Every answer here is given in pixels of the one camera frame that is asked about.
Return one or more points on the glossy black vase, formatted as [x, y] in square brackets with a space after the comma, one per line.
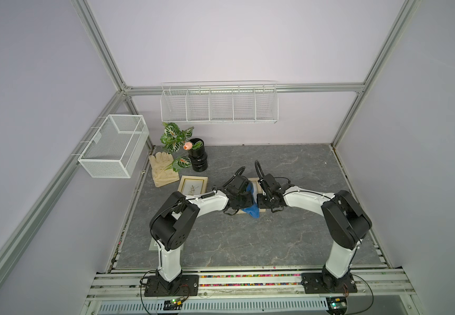
[198, 156]

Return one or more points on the green artificial plant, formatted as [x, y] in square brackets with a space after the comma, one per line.
[175, 138]

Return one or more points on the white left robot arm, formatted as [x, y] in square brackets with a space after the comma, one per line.
[172, 224]

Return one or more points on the green picture frame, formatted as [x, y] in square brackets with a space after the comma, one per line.
[157, 245]

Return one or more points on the aluminium rail base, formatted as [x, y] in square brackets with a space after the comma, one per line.
[254, 290]

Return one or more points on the white wire basket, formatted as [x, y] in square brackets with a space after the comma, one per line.
[115, 148]

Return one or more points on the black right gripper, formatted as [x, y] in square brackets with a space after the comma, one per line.
[259, 202]

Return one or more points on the white wire wall shelf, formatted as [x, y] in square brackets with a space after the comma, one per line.
[220, 102]

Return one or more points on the gold frame with plant print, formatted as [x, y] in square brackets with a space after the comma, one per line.
[193, 185]

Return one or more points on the gold frame with deer print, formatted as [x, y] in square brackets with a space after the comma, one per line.
[257, 187]

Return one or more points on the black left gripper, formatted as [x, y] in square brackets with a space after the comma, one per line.
[248, 202]

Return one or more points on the blue microfiber cloth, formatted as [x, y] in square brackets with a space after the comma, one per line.
[253, 210]

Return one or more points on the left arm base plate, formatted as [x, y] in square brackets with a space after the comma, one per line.
[183, 285]

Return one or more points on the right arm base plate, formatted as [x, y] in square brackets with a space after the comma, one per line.
[324, 283]

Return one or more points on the cream work glove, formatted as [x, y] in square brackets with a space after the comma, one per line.
[161, 169]

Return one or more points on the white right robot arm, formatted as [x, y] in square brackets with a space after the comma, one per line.
[347, 222]

